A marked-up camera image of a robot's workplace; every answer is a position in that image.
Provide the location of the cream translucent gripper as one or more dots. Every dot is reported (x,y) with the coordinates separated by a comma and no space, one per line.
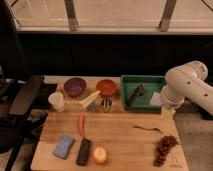
(168,113)

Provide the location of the blue sponge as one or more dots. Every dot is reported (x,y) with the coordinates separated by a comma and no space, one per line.
(63,146)

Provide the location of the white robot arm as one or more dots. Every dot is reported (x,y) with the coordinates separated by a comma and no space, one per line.
(188,81)

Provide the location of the white plastic cup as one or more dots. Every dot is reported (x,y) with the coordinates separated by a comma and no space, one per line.
(56,99)

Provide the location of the white cloth piece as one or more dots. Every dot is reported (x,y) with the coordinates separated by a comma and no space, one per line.
(155,99)

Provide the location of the bunch of dark grapes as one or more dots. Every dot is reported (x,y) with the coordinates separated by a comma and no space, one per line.
(163,148)

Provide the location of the dark thin twig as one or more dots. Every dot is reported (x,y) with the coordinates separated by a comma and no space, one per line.
(149,129)

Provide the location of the dark metal spoon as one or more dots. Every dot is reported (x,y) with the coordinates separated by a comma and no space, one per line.
(138,91)

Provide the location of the green plastic tray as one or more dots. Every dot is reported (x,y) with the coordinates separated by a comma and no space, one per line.
(141,104)

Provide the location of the orange bowl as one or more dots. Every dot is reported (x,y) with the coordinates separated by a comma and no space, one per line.
(106,87)

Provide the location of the yellow round fruit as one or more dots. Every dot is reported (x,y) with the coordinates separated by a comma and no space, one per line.
(100,155)

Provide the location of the wooden cutting board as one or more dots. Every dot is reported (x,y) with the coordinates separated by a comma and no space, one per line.
(128,148)

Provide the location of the orange carrot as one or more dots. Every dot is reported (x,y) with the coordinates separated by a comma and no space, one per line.
(81,125)

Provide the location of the black rectangular block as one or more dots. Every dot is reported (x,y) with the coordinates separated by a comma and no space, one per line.
(83,152)

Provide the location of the purple bowl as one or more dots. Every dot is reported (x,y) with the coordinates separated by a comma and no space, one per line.
(75,86)

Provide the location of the black office chair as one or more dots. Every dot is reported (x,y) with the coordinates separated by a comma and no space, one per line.
(18,90)

